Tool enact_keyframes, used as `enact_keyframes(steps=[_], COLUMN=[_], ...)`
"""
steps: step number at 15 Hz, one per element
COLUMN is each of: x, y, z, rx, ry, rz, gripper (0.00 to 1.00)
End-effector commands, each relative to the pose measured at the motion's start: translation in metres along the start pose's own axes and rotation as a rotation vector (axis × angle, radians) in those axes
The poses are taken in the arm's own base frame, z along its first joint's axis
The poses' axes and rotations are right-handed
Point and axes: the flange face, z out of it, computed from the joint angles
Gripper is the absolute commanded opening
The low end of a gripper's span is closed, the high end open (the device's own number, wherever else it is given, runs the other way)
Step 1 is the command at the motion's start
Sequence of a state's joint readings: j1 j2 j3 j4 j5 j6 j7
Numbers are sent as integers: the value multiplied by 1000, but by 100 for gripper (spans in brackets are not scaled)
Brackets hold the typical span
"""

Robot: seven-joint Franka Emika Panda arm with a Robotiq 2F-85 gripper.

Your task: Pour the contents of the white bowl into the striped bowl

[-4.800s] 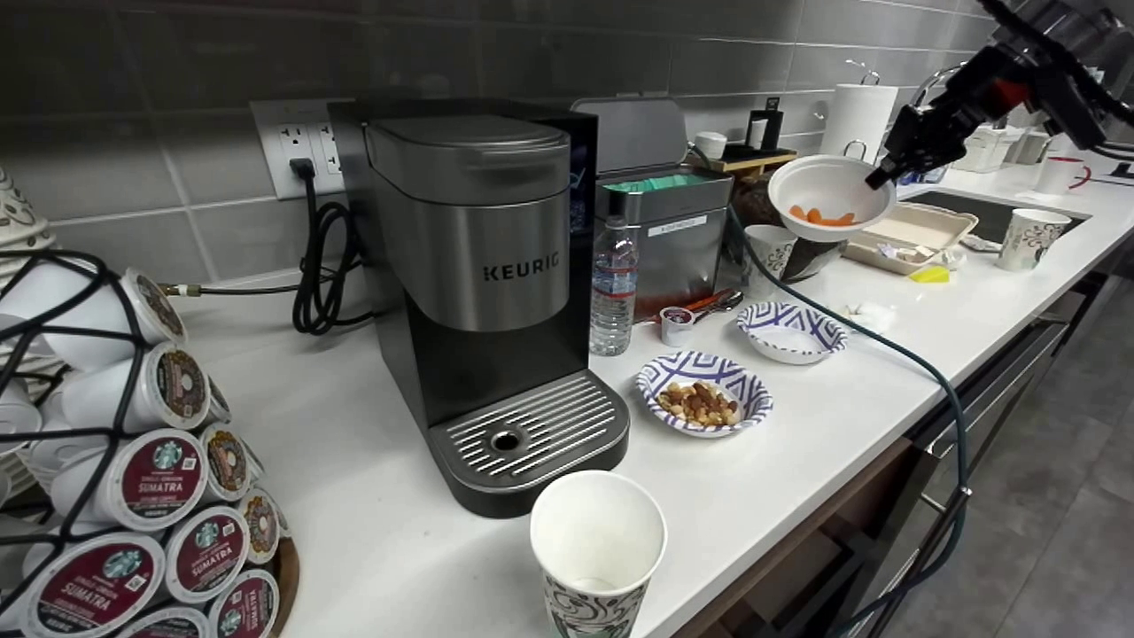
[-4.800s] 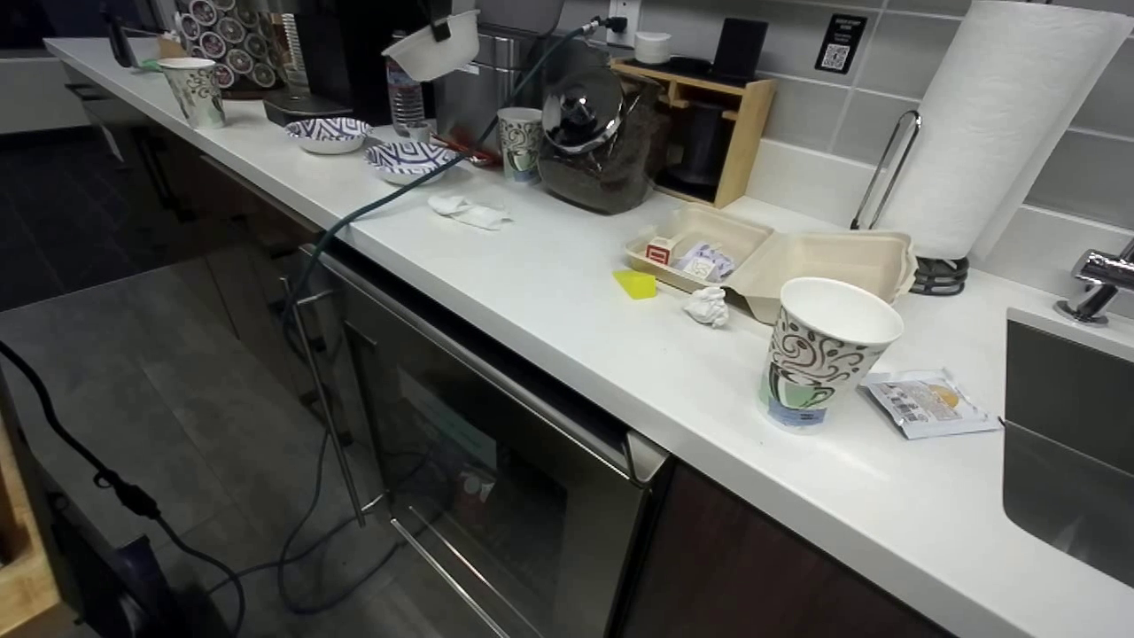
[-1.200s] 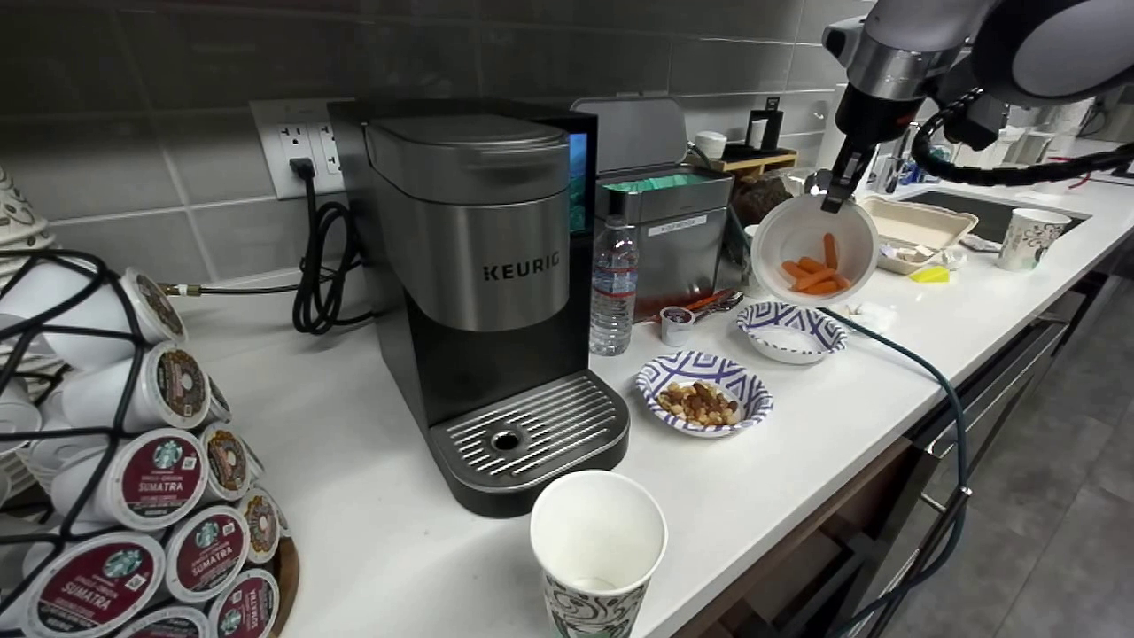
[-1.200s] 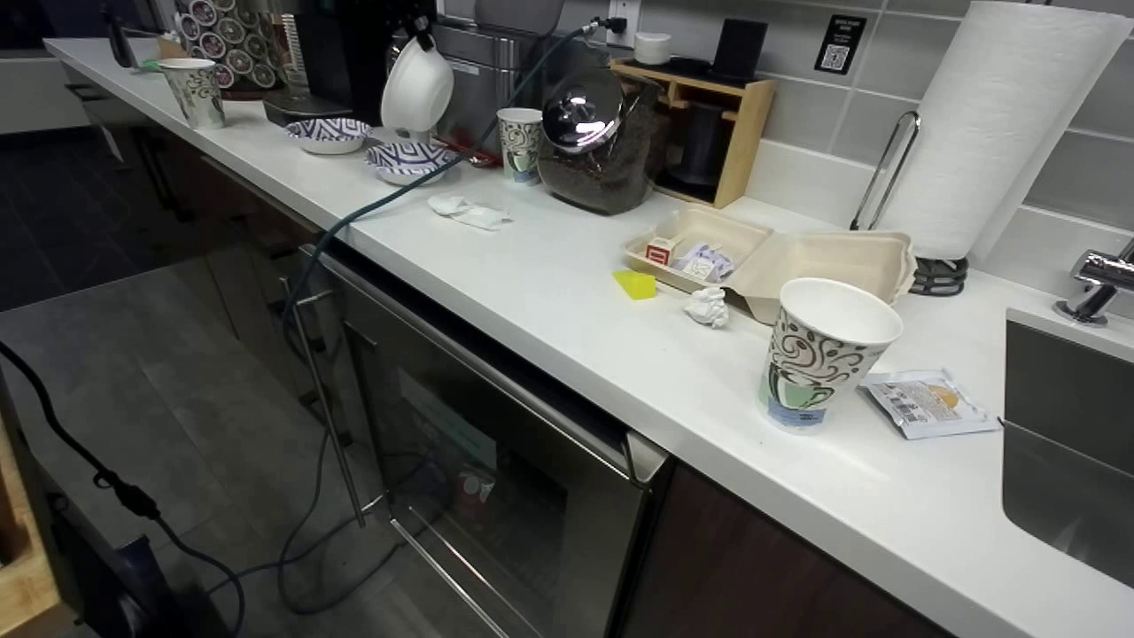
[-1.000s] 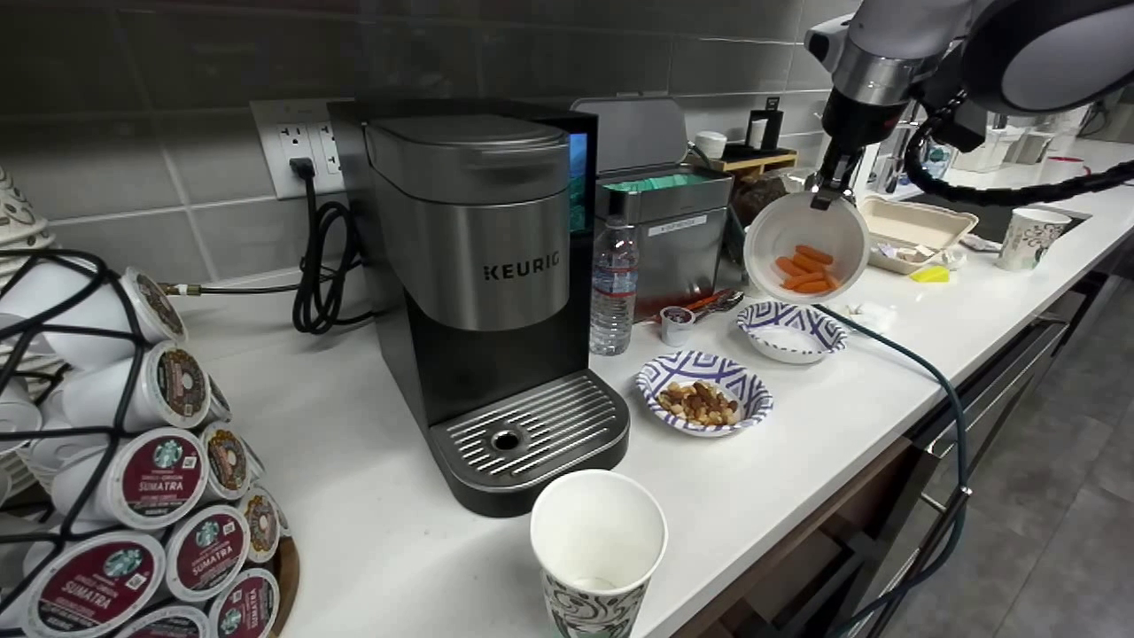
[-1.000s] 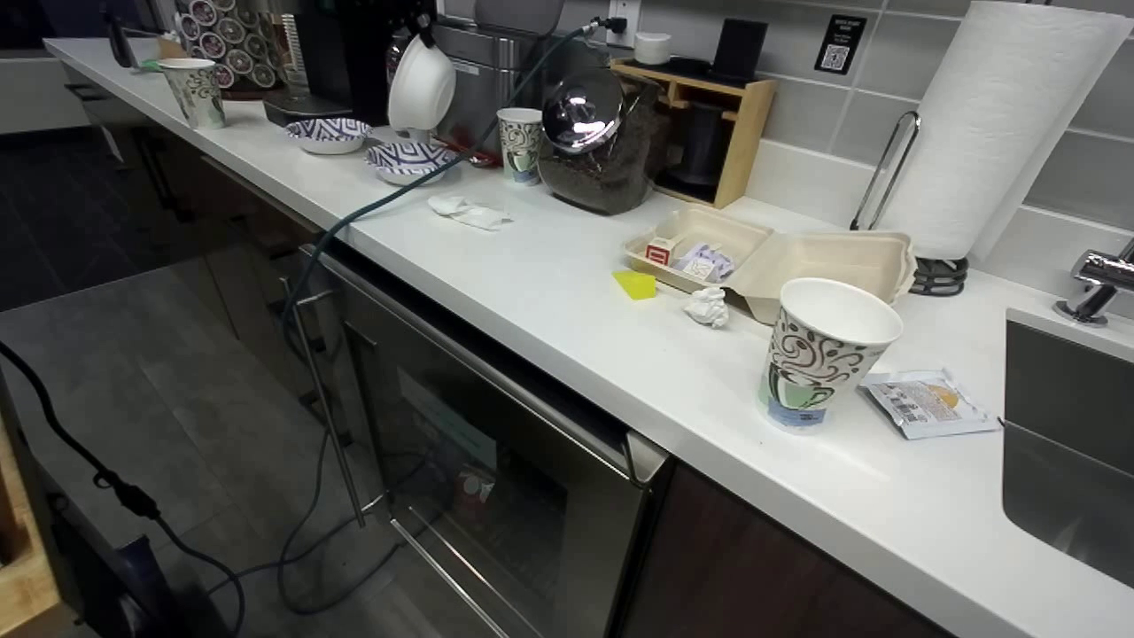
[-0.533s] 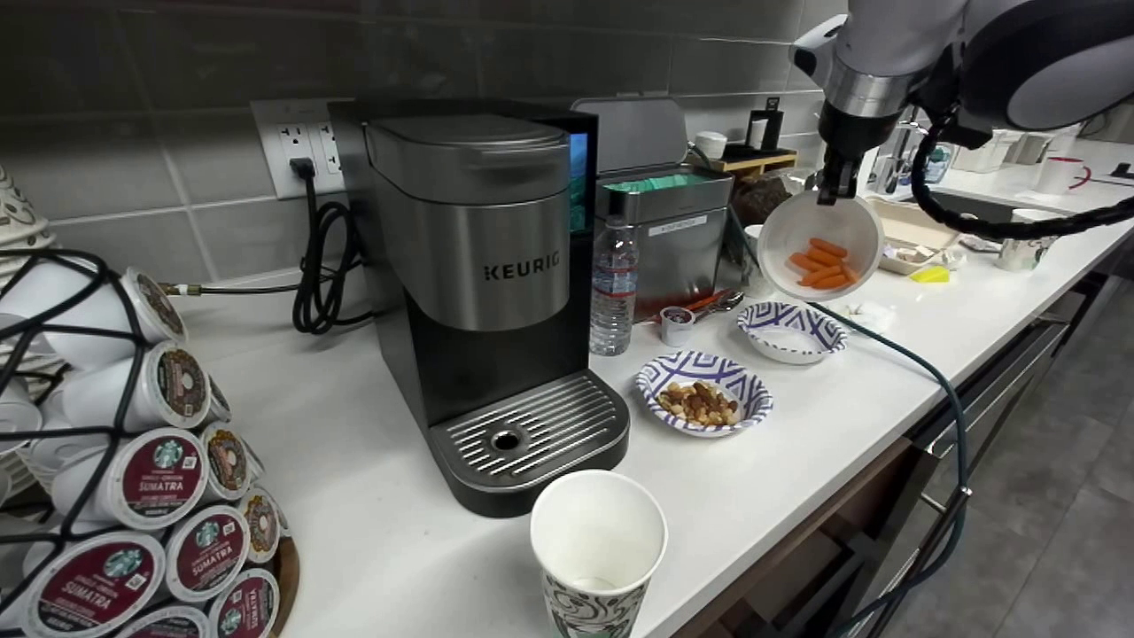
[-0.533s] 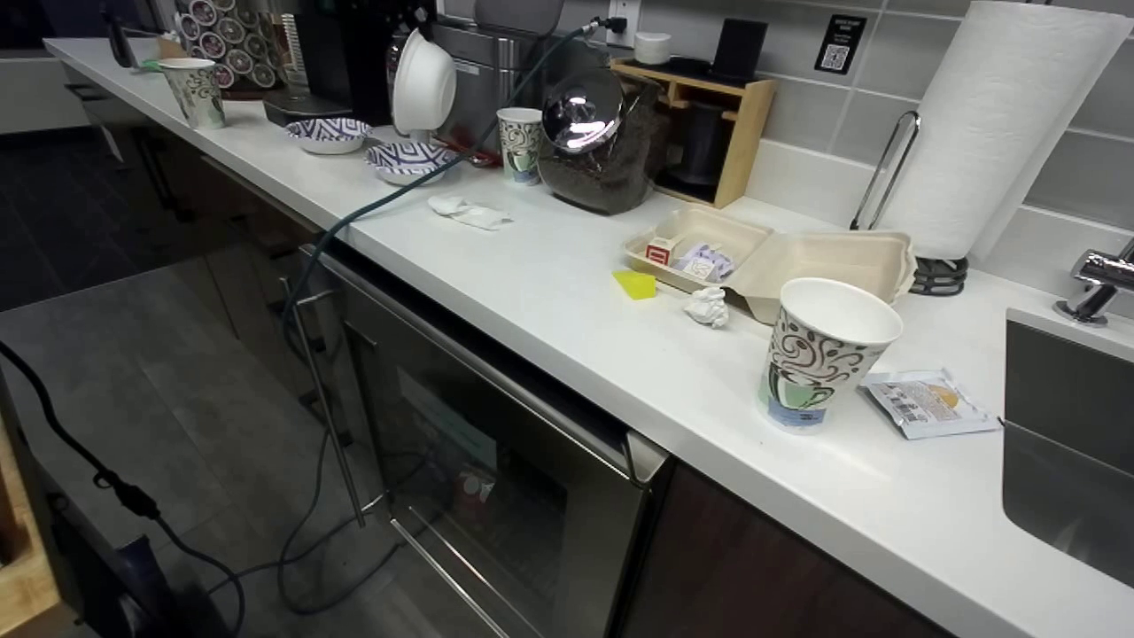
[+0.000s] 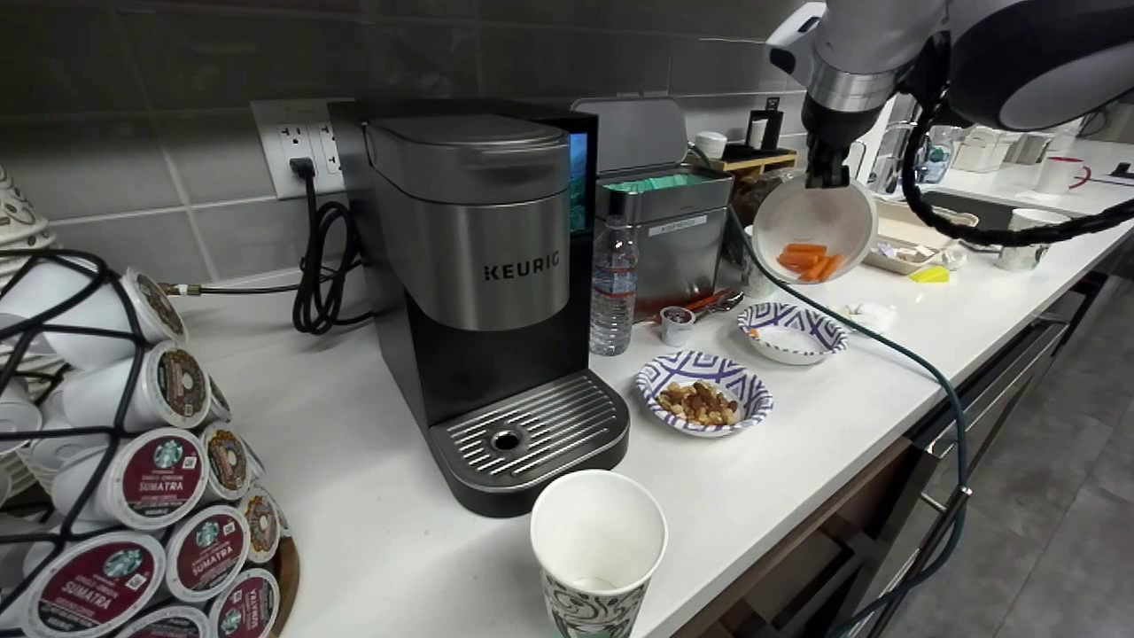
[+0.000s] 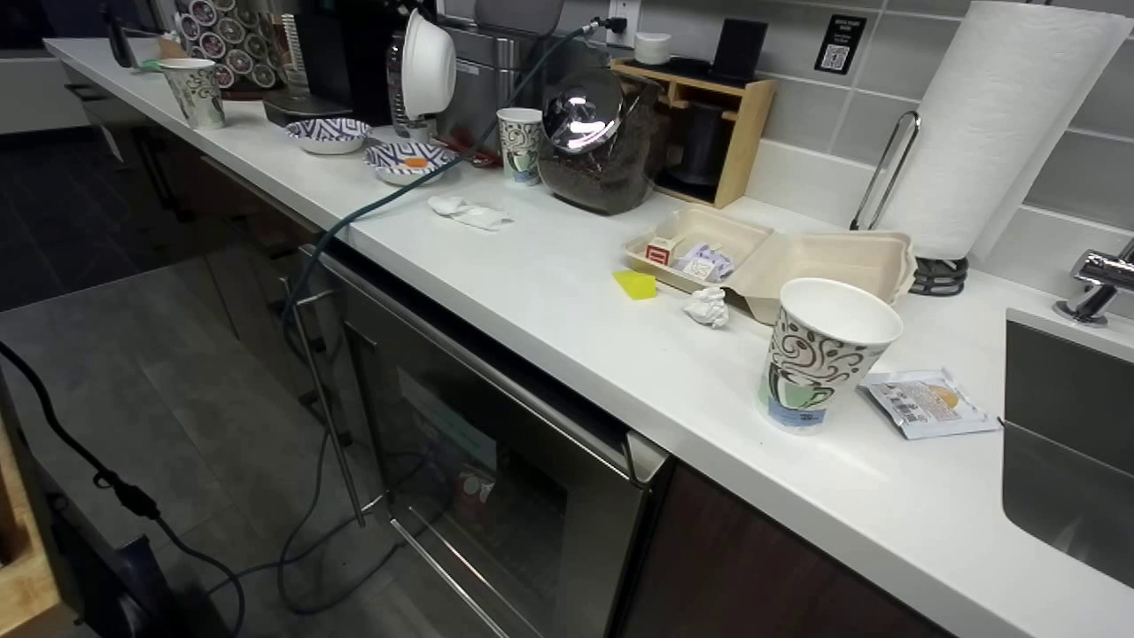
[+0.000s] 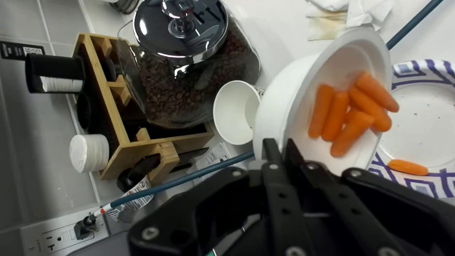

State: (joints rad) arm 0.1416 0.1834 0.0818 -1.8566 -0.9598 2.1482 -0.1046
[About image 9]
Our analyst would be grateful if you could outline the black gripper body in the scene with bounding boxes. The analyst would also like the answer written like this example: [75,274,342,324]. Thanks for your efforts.
[798,98,858,192]

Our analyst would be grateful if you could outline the orange carrot pieces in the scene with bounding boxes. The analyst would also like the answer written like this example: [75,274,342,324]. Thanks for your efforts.
[773,242,842,286]

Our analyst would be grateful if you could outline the blue white patterned bowl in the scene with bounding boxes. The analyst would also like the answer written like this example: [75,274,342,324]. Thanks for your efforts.
[635,346,777,442]
[732,298,849,368]

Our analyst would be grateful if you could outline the white paper towel roll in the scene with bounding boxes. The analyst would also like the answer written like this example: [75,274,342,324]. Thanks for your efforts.
[845,92,919,196]

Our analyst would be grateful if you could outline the black bottle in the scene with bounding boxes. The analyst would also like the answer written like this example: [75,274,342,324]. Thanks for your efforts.
[743,95,787,156]

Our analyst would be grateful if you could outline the wooden cutting board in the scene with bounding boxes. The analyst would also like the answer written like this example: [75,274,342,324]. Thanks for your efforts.
[687,144,800,182]

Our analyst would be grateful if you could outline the small white container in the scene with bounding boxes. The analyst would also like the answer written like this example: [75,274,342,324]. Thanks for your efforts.
[692,128,732,166]

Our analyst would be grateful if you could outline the beige takeout clamshell container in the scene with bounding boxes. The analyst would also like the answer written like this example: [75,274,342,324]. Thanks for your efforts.
[863,192,966,278]

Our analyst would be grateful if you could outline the steel kitchen sink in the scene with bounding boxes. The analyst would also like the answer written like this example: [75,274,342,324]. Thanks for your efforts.
[915,188,1065,278]

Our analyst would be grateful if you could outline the silver metal box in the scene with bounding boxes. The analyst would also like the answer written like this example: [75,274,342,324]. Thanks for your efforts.
[571,95,737,313]

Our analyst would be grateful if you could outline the red measuring scoop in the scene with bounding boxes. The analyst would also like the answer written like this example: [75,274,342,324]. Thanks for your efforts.
[650,286,741,346]

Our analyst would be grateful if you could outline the white mug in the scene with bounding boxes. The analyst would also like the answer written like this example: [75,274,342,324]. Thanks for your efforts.
[1035,152,1093,198]

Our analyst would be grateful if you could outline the clear plastic water bottle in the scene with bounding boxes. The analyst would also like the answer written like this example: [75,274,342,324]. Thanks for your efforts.
[585,188,641,363]

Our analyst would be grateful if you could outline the brown nuts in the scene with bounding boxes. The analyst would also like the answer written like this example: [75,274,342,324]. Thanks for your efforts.
[650,380,743,434]

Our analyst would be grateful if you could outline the silver black Keurig coffee machine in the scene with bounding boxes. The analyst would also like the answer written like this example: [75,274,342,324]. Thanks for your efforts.
[357,104,635,523]

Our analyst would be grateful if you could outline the dark wood drawer cabinet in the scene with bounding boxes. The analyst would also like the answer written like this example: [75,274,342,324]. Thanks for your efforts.
[668,387,985,638]

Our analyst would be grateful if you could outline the patterned paper cup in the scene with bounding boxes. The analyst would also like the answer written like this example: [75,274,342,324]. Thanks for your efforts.
[526,469,672,638]

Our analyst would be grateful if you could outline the brown lid coffee pod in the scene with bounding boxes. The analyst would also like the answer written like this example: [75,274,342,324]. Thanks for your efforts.
[194,420,259,508]
[0,261,190,368]
[237,486,288,569]
[47,342,217,435]

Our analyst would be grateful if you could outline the red label coffee pod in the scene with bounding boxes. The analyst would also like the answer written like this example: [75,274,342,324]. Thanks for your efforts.
[206,563,282,638]
[108,599,217,638]
[13,530,170,638]
[49,427,212,534]
[160,504,256,606]

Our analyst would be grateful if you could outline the teal cable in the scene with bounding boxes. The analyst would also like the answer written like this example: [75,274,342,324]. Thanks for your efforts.
[721,209,976,638]

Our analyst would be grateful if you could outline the black power cord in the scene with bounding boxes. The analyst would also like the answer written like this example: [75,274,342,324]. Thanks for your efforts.
[288,156,393,336]

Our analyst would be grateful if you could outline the white wall outlet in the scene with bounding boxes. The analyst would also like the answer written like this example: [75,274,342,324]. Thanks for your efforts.
[246,98,354,201]

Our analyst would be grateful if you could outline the thin grey counter cable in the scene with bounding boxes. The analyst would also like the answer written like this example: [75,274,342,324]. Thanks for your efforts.
[160,271,311,303]

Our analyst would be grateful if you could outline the black wire pod holder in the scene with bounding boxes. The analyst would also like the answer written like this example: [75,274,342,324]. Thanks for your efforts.
[0,246,303,638]

